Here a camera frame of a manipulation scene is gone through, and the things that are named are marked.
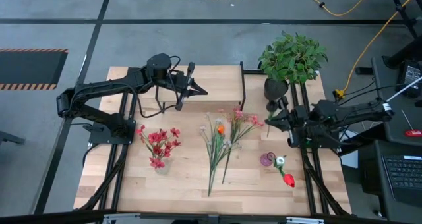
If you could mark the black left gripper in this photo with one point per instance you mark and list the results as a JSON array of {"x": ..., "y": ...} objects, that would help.
[{"x": 183, "y": 85}]

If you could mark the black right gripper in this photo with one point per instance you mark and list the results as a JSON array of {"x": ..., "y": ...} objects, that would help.
[{"x": 296, "y": 122}]

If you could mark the white artificial tulip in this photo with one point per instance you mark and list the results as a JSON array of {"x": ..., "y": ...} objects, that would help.
[{"x": 280, "y": 160}]

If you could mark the purple glass vase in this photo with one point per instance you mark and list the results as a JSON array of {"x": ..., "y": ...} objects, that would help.
[{"x": 265, "y": 159}]

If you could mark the pink artificial flower bunch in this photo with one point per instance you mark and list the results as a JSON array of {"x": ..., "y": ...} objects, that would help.
[{"x": 238, "y": 114}]

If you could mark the orange artificial tulip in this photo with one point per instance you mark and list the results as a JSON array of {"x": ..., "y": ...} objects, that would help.
[{"x": 220, "y": 129}]

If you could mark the red artificial tulip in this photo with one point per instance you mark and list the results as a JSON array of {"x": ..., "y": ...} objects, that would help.
[{"x": 289, "y": 180}]

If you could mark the red artificial flower bunch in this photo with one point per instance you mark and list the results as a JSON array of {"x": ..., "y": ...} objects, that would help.
[{"x": 157, "y": 139}]

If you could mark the clear glass vase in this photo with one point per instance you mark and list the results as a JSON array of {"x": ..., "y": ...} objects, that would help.
[{"x": 163, "y": 171}]

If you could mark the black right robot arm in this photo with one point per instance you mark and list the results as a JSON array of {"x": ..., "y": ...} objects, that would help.
[{"x": 356, "y": 110}]

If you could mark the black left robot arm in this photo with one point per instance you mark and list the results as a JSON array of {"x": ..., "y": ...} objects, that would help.
[{"x": 99, "y": 87}]

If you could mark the potted green plant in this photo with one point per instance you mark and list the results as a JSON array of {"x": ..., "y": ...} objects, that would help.
[{"x": 290, "y": 62}]

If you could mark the white paper sheet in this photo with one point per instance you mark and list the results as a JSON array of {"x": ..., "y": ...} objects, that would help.
[{"x": 352, "y": 159}]

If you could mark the dark grey desk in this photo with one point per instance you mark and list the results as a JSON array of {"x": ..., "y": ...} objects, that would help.
[{"x": 395, "y": 131}]

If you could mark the laptop keyboard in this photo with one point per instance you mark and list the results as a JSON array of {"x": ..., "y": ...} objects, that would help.
[{"x": 403, "y": 174}]

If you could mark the black handheld screen device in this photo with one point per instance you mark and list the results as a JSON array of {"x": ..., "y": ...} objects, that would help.
[{"x": 410, "y": 77}]

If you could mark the black stand legs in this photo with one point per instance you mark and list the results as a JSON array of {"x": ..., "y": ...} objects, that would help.
[{"x": 405, "y": 54}]

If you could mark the black hazard-striped floor mat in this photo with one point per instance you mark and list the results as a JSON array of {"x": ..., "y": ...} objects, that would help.
[{"x": 29, "y": 69}]

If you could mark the dark furniture foot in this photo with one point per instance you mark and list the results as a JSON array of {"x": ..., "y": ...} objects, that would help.
[{"x": 10, "y": 137}]

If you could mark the black rig crossbar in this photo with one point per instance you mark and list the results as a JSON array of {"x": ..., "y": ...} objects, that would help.
[{"x": 49, "y": 219}]

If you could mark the wooden shelf with black frame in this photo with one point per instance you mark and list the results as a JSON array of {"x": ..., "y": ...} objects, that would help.
[{"x": 217, "y": 82}]

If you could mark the black aluminium table frame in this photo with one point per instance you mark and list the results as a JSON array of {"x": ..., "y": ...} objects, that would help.
[{"x": 309, "y": 187}]

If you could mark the silver bracket plate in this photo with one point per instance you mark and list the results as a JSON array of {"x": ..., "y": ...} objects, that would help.
[
  {"x": 122, "y": 219},
  {"x": 305, "y": 220}
]

